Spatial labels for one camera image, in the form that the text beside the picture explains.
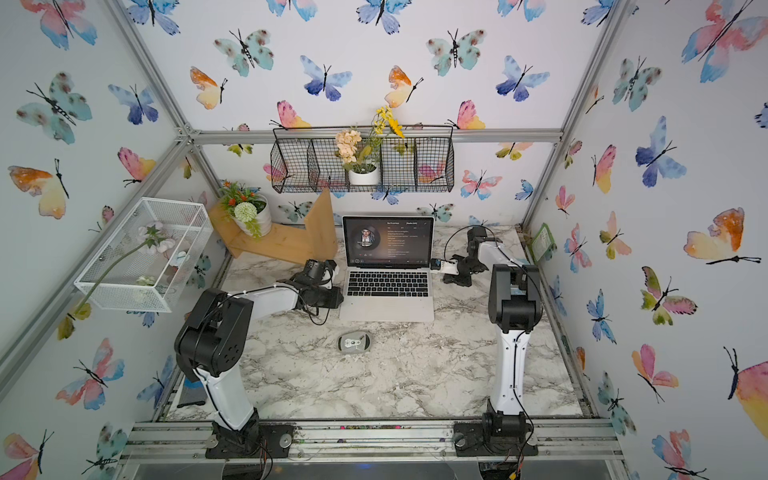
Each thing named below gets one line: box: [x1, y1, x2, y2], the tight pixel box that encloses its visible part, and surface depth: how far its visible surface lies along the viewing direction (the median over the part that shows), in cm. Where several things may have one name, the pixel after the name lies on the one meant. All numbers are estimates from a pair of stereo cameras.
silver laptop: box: [341, 215, 435, 322], surface depth 103 cm
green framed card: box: [528, 222, 557, 264], surface depth 113 cm
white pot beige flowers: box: [335, 106, 405, 186], surface depth 86 cm
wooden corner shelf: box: [209, 188, 338, 265], surface depth 109 cm
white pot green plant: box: [219, 181, 273, 242], surface depth 99 cm
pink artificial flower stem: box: [58, 222, 176, 341], surface depth 74 cm
